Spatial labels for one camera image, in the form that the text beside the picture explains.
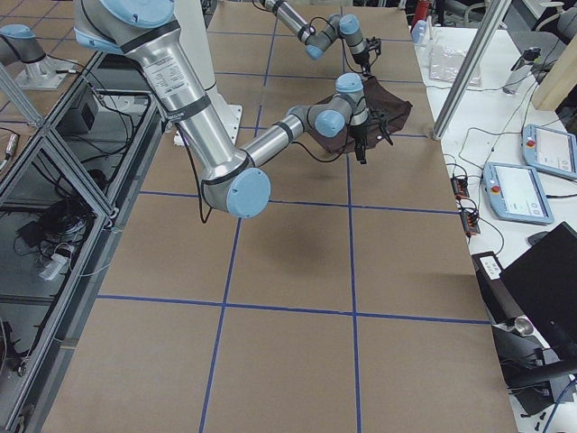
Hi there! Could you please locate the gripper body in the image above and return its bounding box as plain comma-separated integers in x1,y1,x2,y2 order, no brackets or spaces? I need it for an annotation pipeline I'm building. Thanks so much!
349,124,368,143
352,50,369,66

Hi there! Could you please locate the brown t-shirt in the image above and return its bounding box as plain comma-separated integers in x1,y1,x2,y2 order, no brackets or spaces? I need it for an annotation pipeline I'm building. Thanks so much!
309,76,412,154

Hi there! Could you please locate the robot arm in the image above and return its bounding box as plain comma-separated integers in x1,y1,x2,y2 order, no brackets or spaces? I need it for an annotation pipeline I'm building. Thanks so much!
257,0,381,77
74,1,369,218

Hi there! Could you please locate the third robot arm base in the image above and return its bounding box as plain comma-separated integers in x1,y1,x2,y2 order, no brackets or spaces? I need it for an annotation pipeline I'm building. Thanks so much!
1,24,76,90

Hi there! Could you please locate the clear acrylic rack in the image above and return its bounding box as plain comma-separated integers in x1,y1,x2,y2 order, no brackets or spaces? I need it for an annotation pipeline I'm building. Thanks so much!
418,24,477,89

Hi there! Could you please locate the red cylinder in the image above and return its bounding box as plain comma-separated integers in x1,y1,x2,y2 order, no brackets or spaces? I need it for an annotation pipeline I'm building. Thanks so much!
414,0,430,23

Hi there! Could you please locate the water bottle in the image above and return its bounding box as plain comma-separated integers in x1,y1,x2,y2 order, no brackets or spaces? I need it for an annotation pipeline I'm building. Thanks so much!
502,47,541,95

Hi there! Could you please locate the brown paper table cover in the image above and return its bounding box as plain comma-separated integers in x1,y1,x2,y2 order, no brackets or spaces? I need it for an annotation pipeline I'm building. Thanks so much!
42,8,517,432

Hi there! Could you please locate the near teach pendant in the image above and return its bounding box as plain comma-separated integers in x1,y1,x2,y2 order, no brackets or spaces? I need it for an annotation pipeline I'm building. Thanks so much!
482,162,554,226

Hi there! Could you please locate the teach pendant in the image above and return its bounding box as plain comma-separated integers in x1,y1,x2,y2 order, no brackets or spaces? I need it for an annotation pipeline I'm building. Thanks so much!
521,124,576,180
482,162,554,226

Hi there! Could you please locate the far teach pendant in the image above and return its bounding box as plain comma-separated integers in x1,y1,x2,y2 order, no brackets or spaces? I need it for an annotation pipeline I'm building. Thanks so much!
521,124,576,180

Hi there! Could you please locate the black laptop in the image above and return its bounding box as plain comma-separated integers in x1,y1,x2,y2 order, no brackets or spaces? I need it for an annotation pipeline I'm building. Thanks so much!
501,222,576,359

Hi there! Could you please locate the black paper roll holder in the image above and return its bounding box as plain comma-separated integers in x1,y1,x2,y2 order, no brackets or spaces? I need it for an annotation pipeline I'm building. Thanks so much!
472,252,576,416

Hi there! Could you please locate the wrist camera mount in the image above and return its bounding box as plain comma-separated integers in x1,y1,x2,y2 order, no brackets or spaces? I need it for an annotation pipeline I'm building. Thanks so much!
365,36,381,57
371,111,394,145

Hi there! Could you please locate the aluminium frame post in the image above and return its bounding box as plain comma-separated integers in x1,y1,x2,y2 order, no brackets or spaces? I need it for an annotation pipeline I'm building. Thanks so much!
432,0,511,141

